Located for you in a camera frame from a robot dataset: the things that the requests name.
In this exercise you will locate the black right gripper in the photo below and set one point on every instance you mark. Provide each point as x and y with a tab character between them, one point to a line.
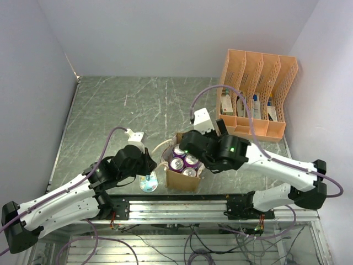
221	126

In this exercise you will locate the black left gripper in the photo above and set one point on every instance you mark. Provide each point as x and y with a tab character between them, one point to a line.
149	163

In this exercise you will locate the purple Fanta can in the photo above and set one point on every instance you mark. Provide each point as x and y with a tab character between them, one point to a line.
178	152
191	161

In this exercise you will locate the canvas bag with rope handles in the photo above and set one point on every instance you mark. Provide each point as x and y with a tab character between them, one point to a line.
176	180

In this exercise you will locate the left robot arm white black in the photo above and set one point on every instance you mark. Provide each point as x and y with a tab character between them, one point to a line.
84	197

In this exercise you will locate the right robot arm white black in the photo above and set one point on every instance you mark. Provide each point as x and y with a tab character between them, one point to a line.
301	184

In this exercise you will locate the blue correction tape package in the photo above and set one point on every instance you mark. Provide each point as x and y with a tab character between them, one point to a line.
148	183

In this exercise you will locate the white red box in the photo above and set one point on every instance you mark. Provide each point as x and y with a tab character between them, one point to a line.
226	105

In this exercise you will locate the silver top soda can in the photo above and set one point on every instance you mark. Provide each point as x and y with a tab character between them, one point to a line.
189	171

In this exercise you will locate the white blue tube box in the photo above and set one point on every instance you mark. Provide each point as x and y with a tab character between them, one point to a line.
256	107

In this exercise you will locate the orange plastic file organizer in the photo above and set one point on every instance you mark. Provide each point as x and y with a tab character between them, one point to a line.
246	73

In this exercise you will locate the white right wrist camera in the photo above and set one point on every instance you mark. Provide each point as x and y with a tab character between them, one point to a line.
202	122

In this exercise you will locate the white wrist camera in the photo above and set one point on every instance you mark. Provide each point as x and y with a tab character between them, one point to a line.
136	138
202	122

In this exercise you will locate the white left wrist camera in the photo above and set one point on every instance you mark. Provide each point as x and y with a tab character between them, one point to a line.
136	138

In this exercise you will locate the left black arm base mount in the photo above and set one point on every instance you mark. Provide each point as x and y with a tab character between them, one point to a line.
121	210

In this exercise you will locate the aluminium frame rail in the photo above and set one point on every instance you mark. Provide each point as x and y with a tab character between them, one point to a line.
152	212

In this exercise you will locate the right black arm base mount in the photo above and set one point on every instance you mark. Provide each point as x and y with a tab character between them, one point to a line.
241	207

